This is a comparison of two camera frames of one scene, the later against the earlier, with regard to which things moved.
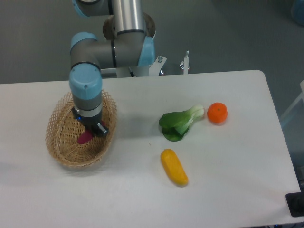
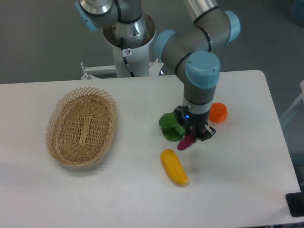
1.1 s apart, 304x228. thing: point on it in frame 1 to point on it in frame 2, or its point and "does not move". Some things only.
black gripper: [99, 130] to [196, 121]
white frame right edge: [301, 96] does not move
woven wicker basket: [62, 131] does not move
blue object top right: [298, 15] does not move
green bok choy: [175, 125] does not move
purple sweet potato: [86, 135] to [185, 142]
